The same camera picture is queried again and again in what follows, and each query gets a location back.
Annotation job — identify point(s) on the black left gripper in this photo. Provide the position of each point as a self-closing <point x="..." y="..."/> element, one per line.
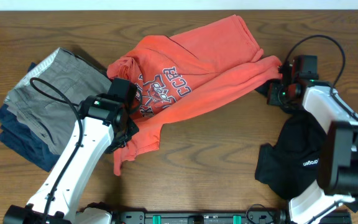
<point x="133" y="129"/>

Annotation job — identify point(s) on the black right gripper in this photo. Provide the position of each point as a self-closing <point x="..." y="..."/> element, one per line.
<point x="272" y="99"/>

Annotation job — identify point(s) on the red printed t-shirt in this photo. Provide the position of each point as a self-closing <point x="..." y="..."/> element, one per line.
<point x="187" y="75"/>

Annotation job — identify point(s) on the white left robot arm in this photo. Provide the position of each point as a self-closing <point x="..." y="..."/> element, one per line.
<point x="104" y="124"/>

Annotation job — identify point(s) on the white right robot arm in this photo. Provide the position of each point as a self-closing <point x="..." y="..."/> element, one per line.
<point x="337" y="180"/>

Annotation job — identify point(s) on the grey folded trousers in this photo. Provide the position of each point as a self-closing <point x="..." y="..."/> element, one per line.
<point x="50" y="119"/>

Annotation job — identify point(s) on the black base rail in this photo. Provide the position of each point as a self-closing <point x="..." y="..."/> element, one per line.
<point x="253" y="216"/>

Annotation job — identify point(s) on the navy blue folded garment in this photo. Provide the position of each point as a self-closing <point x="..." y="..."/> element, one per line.
<point x="23" y="141"/>

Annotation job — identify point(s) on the black garment with white logo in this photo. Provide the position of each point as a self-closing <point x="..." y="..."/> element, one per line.
<point x="291" y="166"/>

